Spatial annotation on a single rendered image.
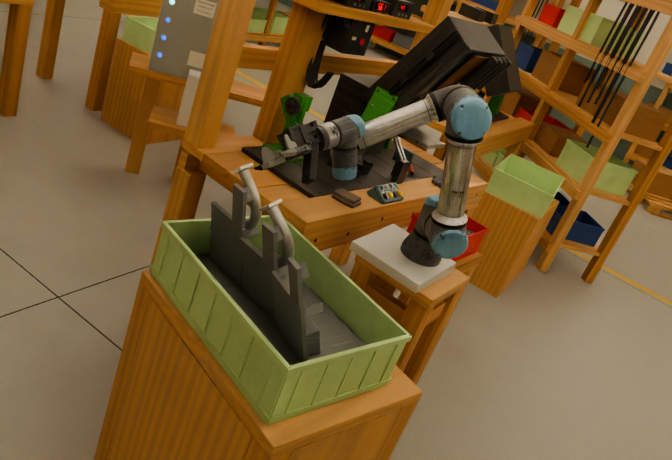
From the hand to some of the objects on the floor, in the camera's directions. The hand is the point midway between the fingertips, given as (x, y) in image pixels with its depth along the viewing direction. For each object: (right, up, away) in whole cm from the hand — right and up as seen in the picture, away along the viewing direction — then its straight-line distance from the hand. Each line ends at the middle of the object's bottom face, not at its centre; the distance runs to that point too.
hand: (267, 164), depth 171 cm
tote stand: (-23, -114, +37) cm, 122 cm away
